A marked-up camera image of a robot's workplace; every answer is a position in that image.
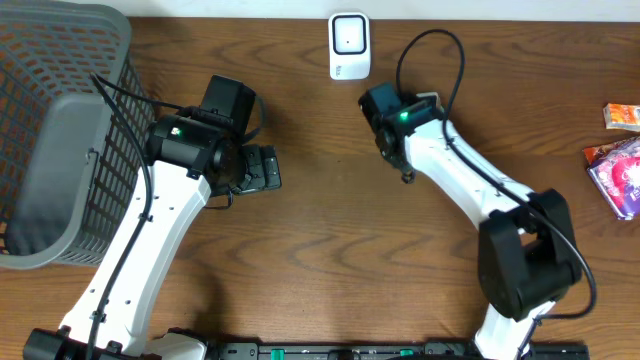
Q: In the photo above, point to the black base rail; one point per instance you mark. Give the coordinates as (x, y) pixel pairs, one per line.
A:
(429, 350)

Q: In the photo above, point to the red purple snack bag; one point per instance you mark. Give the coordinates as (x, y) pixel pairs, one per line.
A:
(616, 175)

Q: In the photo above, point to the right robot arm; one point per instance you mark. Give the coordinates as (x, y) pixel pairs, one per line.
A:
(527, 253)

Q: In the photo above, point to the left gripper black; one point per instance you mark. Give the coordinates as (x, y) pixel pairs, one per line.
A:
(267, 168)

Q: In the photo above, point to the small orange snack packet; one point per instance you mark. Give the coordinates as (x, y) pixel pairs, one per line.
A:
(623, 117)

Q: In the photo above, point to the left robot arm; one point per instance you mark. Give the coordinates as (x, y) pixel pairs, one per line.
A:
(190, 159)

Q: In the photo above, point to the grey plastic mesh basket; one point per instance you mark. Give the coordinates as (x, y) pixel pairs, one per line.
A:
(72, 111)

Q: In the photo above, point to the white barcode scanner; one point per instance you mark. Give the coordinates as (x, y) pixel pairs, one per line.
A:
(349, 36)

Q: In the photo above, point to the orange brown wafer bar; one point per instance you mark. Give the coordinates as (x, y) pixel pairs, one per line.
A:
(596, 152)

